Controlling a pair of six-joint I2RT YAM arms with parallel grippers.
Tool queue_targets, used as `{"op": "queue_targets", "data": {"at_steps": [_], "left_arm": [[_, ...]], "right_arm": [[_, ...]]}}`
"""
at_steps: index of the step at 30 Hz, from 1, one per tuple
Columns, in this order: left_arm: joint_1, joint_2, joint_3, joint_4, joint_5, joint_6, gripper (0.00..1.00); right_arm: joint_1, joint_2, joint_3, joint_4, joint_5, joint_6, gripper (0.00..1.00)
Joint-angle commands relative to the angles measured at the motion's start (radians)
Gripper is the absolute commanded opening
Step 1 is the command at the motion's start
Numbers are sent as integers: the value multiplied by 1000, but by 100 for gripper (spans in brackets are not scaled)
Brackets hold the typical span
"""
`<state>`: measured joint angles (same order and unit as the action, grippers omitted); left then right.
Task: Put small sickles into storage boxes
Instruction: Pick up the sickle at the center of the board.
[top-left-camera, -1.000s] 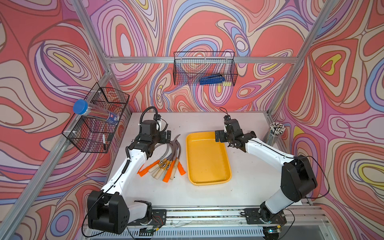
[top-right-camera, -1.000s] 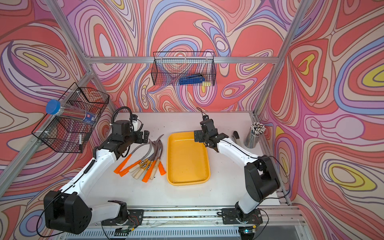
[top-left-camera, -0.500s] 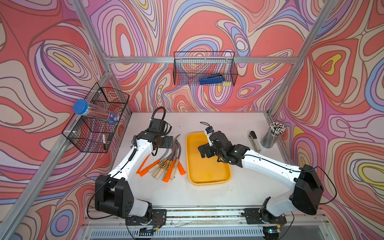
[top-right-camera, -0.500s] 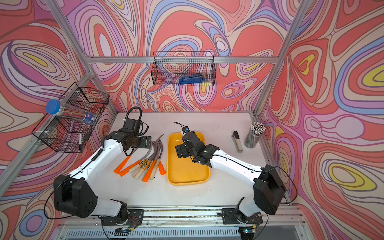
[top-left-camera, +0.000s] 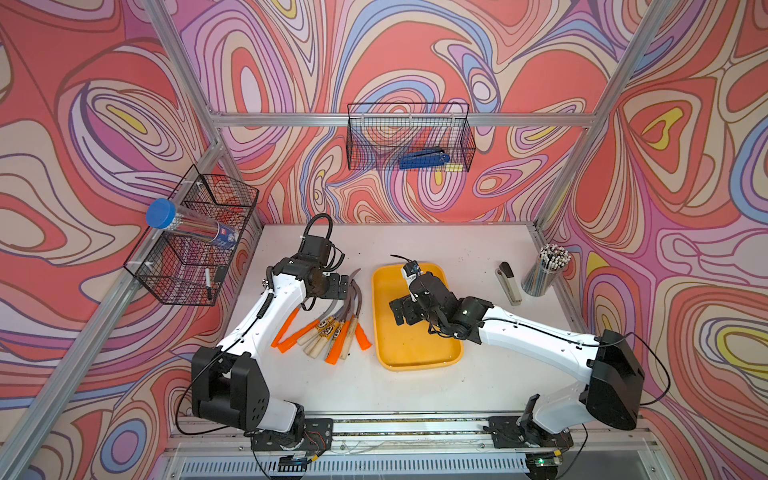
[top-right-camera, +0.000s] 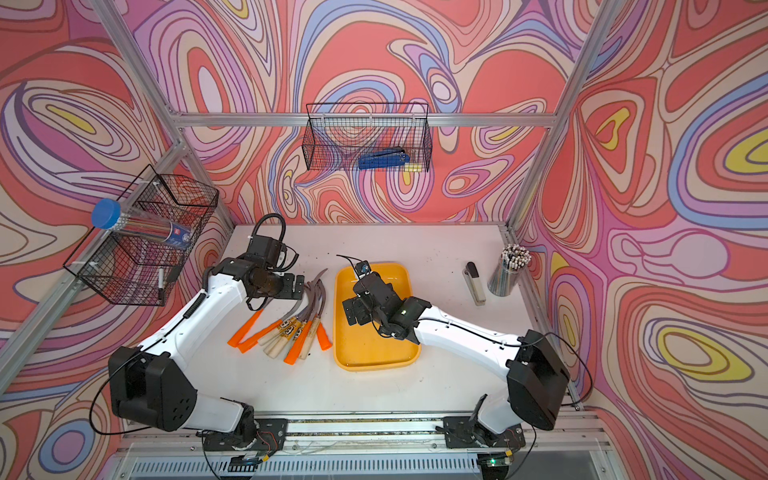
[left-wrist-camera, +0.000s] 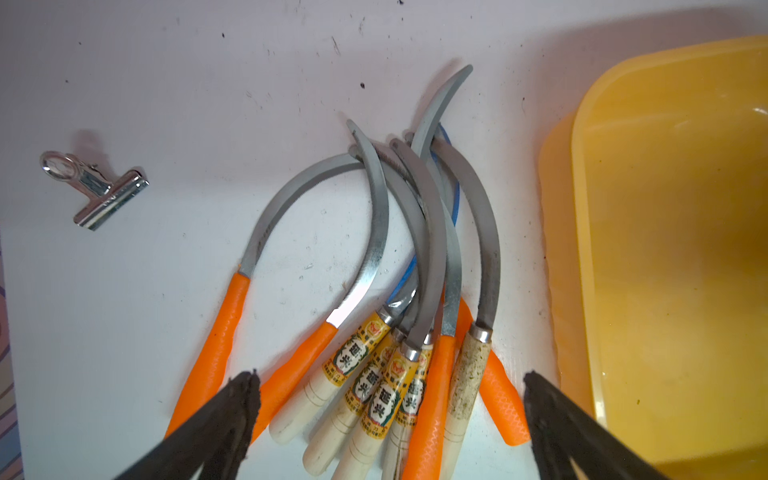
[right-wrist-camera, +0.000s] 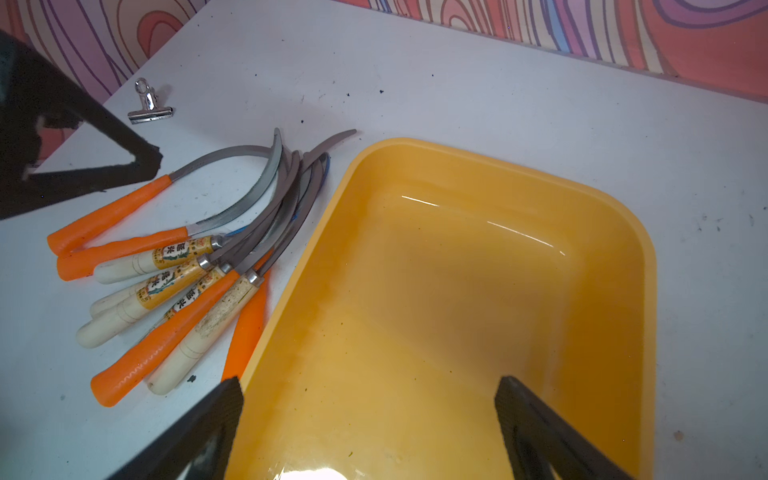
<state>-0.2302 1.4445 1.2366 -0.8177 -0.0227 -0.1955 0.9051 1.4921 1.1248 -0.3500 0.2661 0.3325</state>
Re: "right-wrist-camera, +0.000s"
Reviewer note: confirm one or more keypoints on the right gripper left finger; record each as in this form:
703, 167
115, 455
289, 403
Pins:
198, 445

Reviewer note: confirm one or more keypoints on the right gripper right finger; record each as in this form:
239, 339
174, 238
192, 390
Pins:
542, 445

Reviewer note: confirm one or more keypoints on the yellow plastic tray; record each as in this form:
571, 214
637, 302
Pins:
432, 274

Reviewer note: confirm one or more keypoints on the silver bulldog clip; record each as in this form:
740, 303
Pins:
150, 110

